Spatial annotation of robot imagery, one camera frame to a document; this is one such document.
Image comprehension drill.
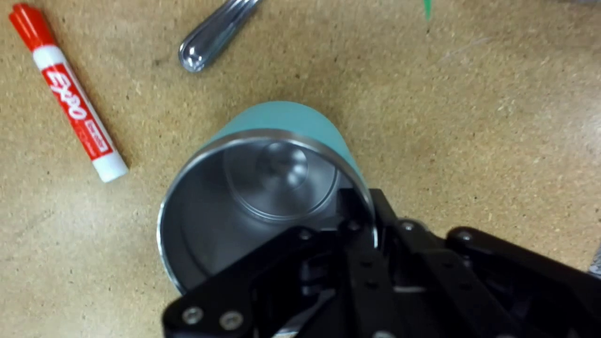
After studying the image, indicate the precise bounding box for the teal metal mug black handle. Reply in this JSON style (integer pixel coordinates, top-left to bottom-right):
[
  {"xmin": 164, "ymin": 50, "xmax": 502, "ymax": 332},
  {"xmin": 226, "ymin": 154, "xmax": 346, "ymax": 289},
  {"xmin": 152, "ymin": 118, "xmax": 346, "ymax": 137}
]
[{"xmin": 156, "ymin": 99, "xmax": 393, "ymax": 296}]

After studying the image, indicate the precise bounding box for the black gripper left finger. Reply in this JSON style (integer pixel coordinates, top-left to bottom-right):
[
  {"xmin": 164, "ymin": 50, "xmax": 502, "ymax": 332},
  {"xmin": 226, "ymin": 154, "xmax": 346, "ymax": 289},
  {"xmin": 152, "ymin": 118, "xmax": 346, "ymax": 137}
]
[{"xmin": 160, "ymin": 217, "xmax": 402, "ymax": 338}]

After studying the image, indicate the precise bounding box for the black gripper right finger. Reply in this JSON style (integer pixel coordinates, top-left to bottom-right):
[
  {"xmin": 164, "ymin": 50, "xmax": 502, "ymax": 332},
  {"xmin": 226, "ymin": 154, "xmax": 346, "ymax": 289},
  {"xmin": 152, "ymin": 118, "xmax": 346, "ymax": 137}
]
[{"xmin": 378, "ymin": 217, "xmax": 601, "ymax": 338}]

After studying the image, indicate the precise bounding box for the silver table knife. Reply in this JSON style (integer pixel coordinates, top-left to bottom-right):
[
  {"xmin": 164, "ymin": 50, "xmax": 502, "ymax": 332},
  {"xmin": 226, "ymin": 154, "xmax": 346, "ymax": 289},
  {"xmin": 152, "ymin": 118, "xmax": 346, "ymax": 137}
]
[{"xmin": 177, "ymin": 0, "xmax": 261, "ymax": 73}]

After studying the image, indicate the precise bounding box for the red Expo marker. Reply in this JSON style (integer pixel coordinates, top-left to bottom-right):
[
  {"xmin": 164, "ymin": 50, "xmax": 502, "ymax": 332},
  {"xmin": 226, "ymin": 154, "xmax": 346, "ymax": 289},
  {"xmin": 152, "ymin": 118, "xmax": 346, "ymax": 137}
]
[{"xmin": 8, "ymin": 1, "xmax": 130, "ymax": 184}]

